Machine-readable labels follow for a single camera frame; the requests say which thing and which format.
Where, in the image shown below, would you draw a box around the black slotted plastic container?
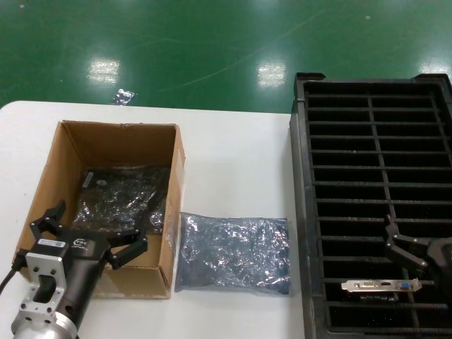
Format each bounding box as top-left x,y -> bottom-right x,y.
289,72 -> 452,339

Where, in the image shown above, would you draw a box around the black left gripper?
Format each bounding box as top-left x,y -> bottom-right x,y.
29,200 -> 149,324

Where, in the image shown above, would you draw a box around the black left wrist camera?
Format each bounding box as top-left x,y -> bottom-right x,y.
35,238 -> 70,254

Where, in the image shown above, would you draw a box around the anti-static bags in box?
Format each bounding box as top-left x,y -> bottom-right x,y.
72,165 -> 171,234

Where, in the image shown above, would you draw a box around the grey antistatic bag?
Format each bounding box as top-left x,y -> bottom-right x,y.
174,210 -> 292,296

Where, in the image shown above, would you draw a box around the graphics card with silver bracket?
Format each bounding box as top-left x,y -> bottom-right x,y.
340,278 -> 423,303

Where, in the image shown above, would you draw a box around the brown cardboard box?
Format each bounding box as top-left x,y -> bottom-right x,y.
13,119 -> 187,300

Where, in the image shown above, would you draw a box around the crumpled foil scrap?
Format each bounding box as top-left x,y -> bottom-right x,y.
112,88 -> 138,106

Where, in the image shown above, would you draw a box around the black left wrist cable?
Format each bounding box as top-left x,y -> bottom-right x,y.
0,249 -> 29,294

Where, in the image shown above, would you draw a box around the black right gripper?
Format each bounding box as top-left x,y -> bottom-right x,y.
384,214 -> 452,301

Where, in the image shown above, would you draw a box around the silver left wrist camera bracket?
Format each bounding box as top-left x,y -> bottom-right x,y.
19,250 -> 68,324

